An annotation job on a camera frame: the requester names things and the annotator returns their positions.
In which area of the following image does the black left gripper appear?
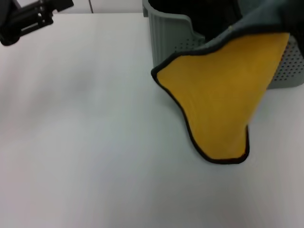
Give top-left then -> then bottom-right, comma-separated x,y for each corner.
0,0 -> 75,46

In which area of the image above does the black towel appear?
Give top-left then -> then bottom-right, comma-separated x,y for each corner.
148,0 -> 241,41

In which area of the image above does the yellow and grey towel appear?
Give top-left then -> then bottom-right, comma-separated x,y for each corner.
151,0 -> 304,165

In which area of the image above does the grey perforated storage basket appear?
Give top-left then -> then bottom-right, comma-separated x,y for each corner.
142,0 -> 304,90

